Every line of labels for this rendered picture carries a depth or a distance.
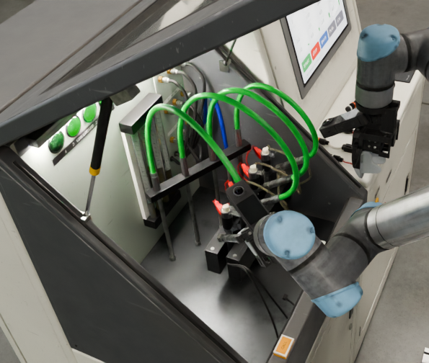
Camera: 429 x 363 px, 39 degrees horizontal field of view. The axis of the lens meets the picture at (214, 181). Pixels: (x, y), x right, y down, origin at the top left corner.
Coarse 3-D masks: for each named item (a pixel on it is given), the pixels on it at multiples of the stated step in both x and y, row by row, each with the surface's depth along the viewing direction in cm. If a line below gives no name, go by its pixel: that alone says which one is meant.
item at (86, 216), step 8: (104, 104) 92; (104, 112) 94; (104, 120) 95; (104, 128) 97; (96, 136) 99; (104, 136) 99; (96, 144) 101; (104, 144) 101; (96, 152) 102; (96, 160) 104; (96, 168) 106; (88, 200) 115; (88, 208) 118; (88, 216) 120
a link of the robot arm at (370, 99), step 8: (360, 88) 119; (392, 88) 119; (360, 96) 120; (368, 96) 119; (376, 96) 118; (384, 96) 119; (392, 96) 121; (368, 104) 120; (376, 104) 120; (384, 104) 120
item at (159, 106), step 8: (160, 104) 130; (168, 104) 128; (152, 112) 135; (176, 112) 126; (184, 112) 125; (192, 120) 123; (200, 128) 122; (208, 136) 122; (208, 144) 122; (216, 144) 121; (152, 152) 148; (216, 152) 121; (152, 160) 150; (224, 160) 121; (152, 168) 151; (232, 168) 121; (152, 176) 153; (232, 176) 121
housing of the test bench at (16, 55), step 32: (64, 0) 156; (96, 0) 153; (128, 0) 151; (0, 32) 145; (32, 32) 143; (64, 32) 141; (96, 32) 140; (0, 64) 133; (32, 64) 131; (0, 96) 122; (0, 192) 124; (0, 224) 132; (0, 256) 143; (0, 288) 156; (32, 288) 146; (0, 320) 171; (32, 320) 160; (32, 352) 176; (64, 352) 163
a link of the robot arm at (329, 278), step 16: (336, 240) 101; (352, 240) 100; (320, 256) 96; (336, 256) 98; (352, 256) 99; (288, 272) 99; (304, 272) 96; (320, 272) 96; (336, 272) 96; (352, 272) 98; (304, 288) 98; (320, 288) 96; (336, 288) 96; (352, 288) 96; (320, 304) 97; (336, 304) 96; (352, 304) 96
